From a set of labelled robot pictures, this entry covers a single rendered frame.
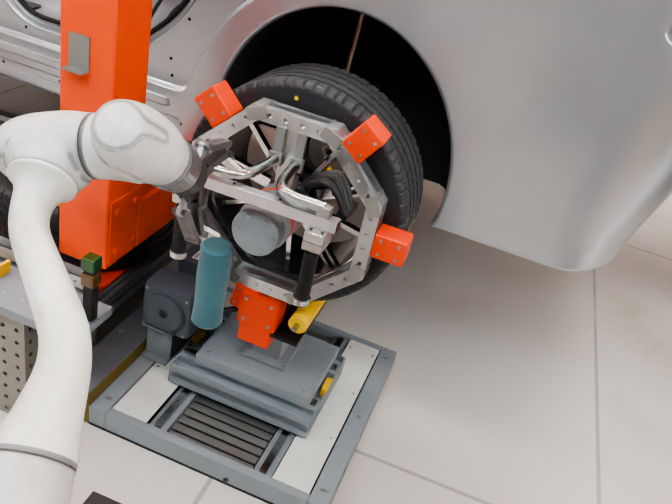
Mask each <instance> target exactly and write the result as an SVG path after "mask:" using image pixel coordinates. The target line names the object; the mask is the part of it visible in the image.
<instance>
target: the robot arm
mask: <svg viewBox="0 0 672 504"><path fill-rule="evenodd" d="M195 146H196V147H198V148H197V150H196V149H195V148H194V147H193V146H192V145H191V144H189V143H188V142H187V141H186V140H185V139H184V138H183V137H182V134H181V133H180V131H179V130H178V129H177V128H176V127H175V125H174V124H173V123H172V122H170V121H169V120H168V119H167V118H166V117H165V116H164V115H162V114H161V113H159V112H158V111H156V110H155V109H153V108H152V107H150V106H148V105H145V104H143V103H140V102H137V101H133V100H127V99H117V100H112V101H109V102H107V103H105V104H104V105H102V106H101V107H100V108H99V109H98V110H97V111H96V112H81V111H69V110H59V111H45V112H36V113H30V114H25V115H21V116H18V117H15V118H13V119H11V120H9V121H7V122H5V123H4V124H2V125H1V126H0V171H1V172H2V173H3V174H4V175H5V176H7V177H8V179H9V180H10V182H11V183H12V184H13V193H12V197H11V202H10V207H9V214H8V231H9V238H10V243H11V247H12V250H13V253H14V257H15V260H16V263H17V266H18V269H19V273H20V276H21V279H22V282H23V285H24V288H25V291H26V295H27V298H28V301H29V304H30V307H31V310H32V314H33V317H34V320H35V324H36V328H37V334H38V354H37V359H36V363H35V365H34V368H33V371H32V373H31V375H30V377H29V379H28V381H27V383H26V385H25V387H24V388H23V390H22V392H21V393H20V395H19V397H18V399H17V400H16V402H15V404H14V405H13V407H12V409H11V410H10V412H9V414H8V415H7V417H6V419H5V420H4V422H3V423H2V425H1V426H0V504H70V500H71V495H72V489H73V485H74V480H75V475H76V471H77V467H78V463H79V454H80V445H81V436H82V429H83V422H84V416H85V409H86V403H87V397H88V391H89V385H90V378H91V369H92V340H91V333H90V328H89V324H88V321H87V317H86V314H85V311H84V308H83V306H82V304H81V301H80V299H79V297H78V294H77V292H76V290H75V288H74V285H73V283H72V281H71V278H70V276H69V274H68V272H67V269H66V267H65V265H64V263H63V260H62V258H61V256H60V254H59V251H58V249H57V247H56V245H55V242H54V240H53V237H52V235H51V231H50V218H51V215H52V213H53V211H54V209H55V208H56V206H57V205H58V204H60V203H66V202H69V201H71V200H73V199H74V198H75V196H76V195H77V194H78V193H79V192H80V191H81V190H82V189H83V188H84V187H86V186H88V185H89V184H90V182H91V180H115V181H124V182H131V183H136V184H142V183H147V184H151V185H153V186H155V187H157V188H159V189H161V190H165V191H168V192H172V193H174V194H177V195H178V196H179V199H180V200H181V201H180V203H179V205H178V207H173V209H172V213H173V214H174V215H175V216H176V218H177V220H178V223H179V226H180V228H181V231H182V234H183V236H184V239H185V241H188V242H192V243H195V244H198V243H199V241H200V238H199V237H203V238H207V237H208V235H211V236H215V237H218V238H219V237H220V234H219V233H217V232H215V231H214V230H212V229H210V228H208V227H207V226H204V225H203V216H202V207H201V205H202V204H203V195H202V193H203V190H204V186H205V183H206V181H207V178H208V175H210V174H211V173H212V172H214V168H215V167H217V166H218V165H219V164H221V163H222V164H223V165H224V166H226V167H227V168H228V169H231V170H235V171H238V172H242V170H243V169H242V168H241V167H240V166H239V165H238V164H236V163H235V162H234V161H233V160H234V152H232V151H229V147H231V146H232V141H231V140H227V139H223V138H217V139H213V140H208V141H200V140H196V142H195ZM211 151H212V153H210V152H211ZM207 153H209V155H208V156H206V157H205V158H204V157H203V156H204V155H205V154H207ZM196 198H197V199H196Z"/></svg>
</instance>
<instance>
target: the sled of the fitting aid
mask: <svg viewBox="0 0 672 504"><path fill-rule="evenodd" d="M231 313H232V312H231ZM231 313H225V314H223V321H222V324H223V322H224V321H225V320H226V319H227V318H228V317H229V316H230V315H231ZM222 324H221V325H222ZM221 325H220V326H221ZM220 326H218V327H217V328H214V329H210V330H206V329H201V328H200V329H199V331H198V332H197V333H196V334H195V335H194V336H193V337H192V340H191V341H190V342H189V343H188V344H187V345H186V346H185V347H184V348H183V349H182V351H181V352H180V353H179V354H178V355H177V356H176V357H175V358H174V359H173V360H172V361H171V362H170V366H169V375H168V381H171V382H173V383H175V384H178V385H180V386H183V387H185V388H187V389H190V390H192V391H194V392H197V393H199V394H202V395H204V396H206V397H209V398H211V399H213V400H216V401H218V402H221V403H223V404H225V405H228V406H230V407H232V408H235V409H237V410H240V411H242V412H244V413H247V414H249V415H251V416H254V417H256V418H259V419H261V420H263V421H266V422H268V423H270V424H273V425H275V426H278V427H280V428H282V429H285V430H287V431H289V432H292V433H294V434H297V435H299V436H301V437H304V438H306V437H307V435H308V434H309V432H310V430H311V428H312V426H313V424H314V423H315V421H316V419H317V417H318V415H319V413H320V412H321V410H322V408H323V406H324V404H325V403H326V401H327V399H328V397H329V395H330V393H331V392H332V390H333V388H334V386H335V384H336V382H337V381H338V379H339V377H340V375H341V373H342V370H343V366H344V363H345V359H346V357H343V356H341V355H338V354H337V357H336V359H335V361H334V362H333V364H332V366H331V368H330V369H329V371H328V373H327V375H326V376H325V378H324V380H323V381H322V383H321V385H320V387H319V388H318V390H317V392H316V394H315V395H314V397H313V399H312V401H311V402H310V404H309V406H308V407H307V409H305V408H303V407H300V406H298V405H296V404H293V403H291V402H288V401H286V400H283V399H281V398H279V397H276V396H274V395H271V394H269V393H267V392H264V391H262V390H259V389H257V388H254V387H252V386H250V385H247V384H245V383H242V382H240V381H237V380H235V379H233V378H230V377H228V376H225V375H223V374H220V373H218V372H216V371H213V370H211V369H208V368H206V367H204V366H201V365H199V364H196V363H195V359H196V353H197V352H198V351H199V349H200V348H201V347H202V346H203V345H204V344H205V343H206V342H207V340H208V339H209V338H210V337H211V336H212V335H213V334H214V333H215V331H216V330H217V329H218V328H219V327H220Z"/></svg>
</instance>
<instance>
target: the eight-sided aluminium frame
mask: <svg viewBox="0 0 672 504"><path fill-rule="evenodd" d="M257 120H260V121H263V122H266V123H269V124H272V125H275V126H277V125H279V126H282V127H285V128H286V129H287V130H290V131H293V132H296V133H299V132H300V133H303V134H306V135H308V137H311V138H314V139H317V140H320V141H323V142H326V143H328V144H329V146H330V148H331V150H332V151H333V153H334V155H335V156H336V158H337V160H338V161H339V163H340V165H341V167H342V168H343V170H344V172H345V173H346V175H347V177H348V178H349V180H350V182H351V183H352V185H353V187H354V189H355V190H356V192H357V194H358V195H359V197H360V199H361V200H362V202H363V204H364V206H365V207H366V210H365V214H364V218H363V222H362V225H361V229H360V233H359V237H358V241H357V245H356V248H355V252H354V256H353V260H352V263H349V264H347V265H345V266H342V267H340V268H338V269H335V270H333V271H331V272H328V273H326V274H324V275H321V276H319V277H317V278H314V279H313V283H312V288H311V292H310V297H311V299H310V301H313V300H315V299H318V298H320V297H322V296H325V295H327V294H330V293H332V292H335V291H337V290H340V289H342V288H344V287H347V286H349V285H352V284H353V285H354V284H355V283H357V282H359V281H362V280H363V278H364V276H365V275H366V273H367V272H368V270H369V267H370V264H371V262H372V261H371V259H372V257H371V256H370V251H371V248H372V244H373V240H374V237H375V234H376V233H377V231H378V230H379V228H380V227H381V223H382V220H383V216H384V213H385V210H386V209H387V208H386V205H387V202H388V198H387V196H386V195H385V193H384V189H382V188H381V186H380V184H379V182H378V181H377V179H376V177H375V175H374V174H373V172H372V170H371V169H370V167H369V165H368V163H367V162H366V160H364V161H362V162H361V163H359V164H358V163H357V162H356V161H355V160H354V158H353V157H352V155H351V154H350V153H349V151H348V150H347V149H346V148H345V147H344V145H343V144H342V143H343V141H344V139H345V138H346V137H347V136H348V135H349V134H351V132H350V131H348V129H347V127H346V125H345V124H344V123H341V122H338V121H336V120H335V119H334V120H332V119H329V118H326V117H322V116H319V115H316V114H313V113H310V112H307V111H304V110H301V109H298V108H295V107H292V106H289V105H286V104H283V103H280V102H277V101H275V100H271V99H268V98H262V99H260V100H259V101H256V102H254V103H252V104H251V105H249V106H247V107H246V108H245V109H244V110H242V111H241V112H239V113H237V114H236V115H234V116H232V117H231V118H229V119H228V120H226V121H224V122H223V123H221V124H220V125H218V126H216V127H215V128H213V129H211V130H209V131H207V132H205V133H204V134H202V135H200V136H199V137H198V138H197V139H195V140H194V141H192V146H193V147H194V148H195V149H196V150H197V148H198V147H196V146H195V142H196V140H200V141H208V140H213V139H217V138H223V139H227V138H229V137H230V136H232V135H234V134H235V133H237V132H239V131H240V130H242V129H244V128H245V127H247V126H249V125H250V124H252V123H254V122H255V121H257ZM302 124H303V125H304V126H305V127H303V126H302ZM208 196H209V189H208V192H207V195H206V196H204V197H203V204H202V205H201V207H202V216H203V225H204V226H207V227H208V228H210V229H212V230H214V231H215V232H217V233H219V234H220V237H219V238H223V239H226V240H227V241H229V242H230V240H229V239H228V237H227V236H226V234H225V233H224V231H223V230H222V228H221V227H220V225H219V223H218V222H217V220H216V219H215V217H214V216H213V214H212V213H211V211H210V210H209V208H208V206H207V203H208ZM230 243H231V242H230ZM231 244H232V243H231ZM229 280H230V281H232V282H234V283H235V284H236V283H237V282H239V283H241V284H243V285H244V286H246V287H248V288H251V289H253V290H256V291H259V292H261V293H264V294H266V295H269V296H272V297H274V298H277V299H279V300H282V301H285V302H287V303H288V304H292V305H294V304H293V302H292V297H293V294H294V293H295V291H296V287H297V281H294V280H292V279H289V278H286V277H284V276H281V275H279V274H276V273H273V272H271V271H268V270H265V269H263V268H260V267H257V266H255V265H252V264H249V263H247V262H244V261H243V260H242V259H241V257H240V256H239V254H238V253H237V251H236V250H235V248H234V250H233V253H232V261H231V270H230V277H229Z"/></svg>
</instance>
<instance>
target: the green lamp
mask: <svg viewBox="0 0 672 504"><path fill-rule="evenodd" d="M101 268H102V256H100V255H97V254H95V253H92V252H89V253H88V254H86V255H85V256H83V257H82V258H81V269H82V270H84V271H86V272H89V273H91V274H94V273H95V272H97V271H98V270H100V269H101Z"/></svg>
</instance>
